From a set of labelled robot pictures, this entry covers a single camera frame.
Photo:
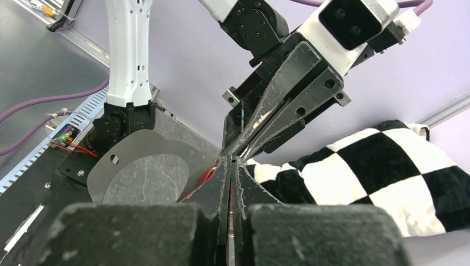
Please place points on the white slotted cable duct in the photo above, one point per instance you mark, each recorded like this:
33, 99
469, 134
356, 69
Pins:
80, 118

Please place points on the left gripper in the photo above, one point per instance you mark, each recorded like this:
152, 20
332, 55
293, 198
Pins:
287, 91

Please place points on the black white checkered pillow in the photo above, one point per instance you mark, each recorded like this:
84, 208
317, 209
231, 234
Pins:
391, 165

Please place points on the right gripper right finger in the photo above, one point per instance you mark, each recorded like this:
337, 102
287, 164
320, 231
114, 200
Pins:
268, 232

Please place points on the aluminium frame rail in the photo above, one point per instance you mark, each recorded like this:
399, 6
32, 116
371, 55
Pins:
446, 112

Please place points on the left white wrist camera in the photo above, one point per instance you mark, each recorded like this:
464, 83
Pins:
346, 33

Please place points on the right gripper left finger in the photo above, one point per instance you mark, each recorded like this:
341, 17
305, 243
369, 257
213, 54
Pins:
191, 232

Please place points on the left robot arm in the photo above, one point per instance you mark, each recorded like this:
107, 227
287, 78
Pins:
193, 62

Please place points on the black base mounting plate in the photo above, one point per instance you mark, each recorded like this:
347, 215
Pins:
28, 208

